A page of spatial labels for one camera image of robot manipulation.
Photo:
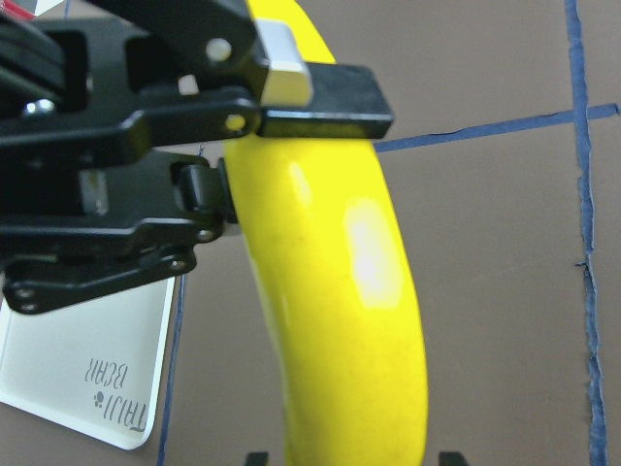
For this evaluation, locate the white rectangular plate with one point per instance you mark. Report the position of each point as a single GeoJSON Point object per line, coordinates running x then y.
{"type": "Point", "coordinates": [93, 367]}

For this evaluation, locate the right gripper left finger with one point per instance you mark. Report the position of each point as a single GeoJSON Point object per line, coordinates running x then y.
{"type": "Point", "coordinates": [256, 458]}

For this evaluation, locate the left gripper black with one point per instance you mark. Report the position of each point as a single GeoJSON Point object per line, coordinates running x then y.
{"type": "Point", "coordinates": [66, 109]}

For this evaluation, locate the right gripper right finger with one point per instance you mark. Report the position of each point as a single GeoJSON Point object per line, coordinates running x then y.
{"type": "Point", "coordinates": [451, 458]}

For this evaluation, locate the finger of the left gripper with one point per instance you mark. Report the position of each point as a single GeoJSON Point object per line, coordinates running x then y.
{"type": "Point", "coordinates": [211, 71]}

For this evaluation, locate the smooth yellow banana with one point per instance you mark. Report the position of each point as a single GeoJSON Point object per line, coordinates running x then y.
{"type": "Point", "coordinates": [335, 285]}

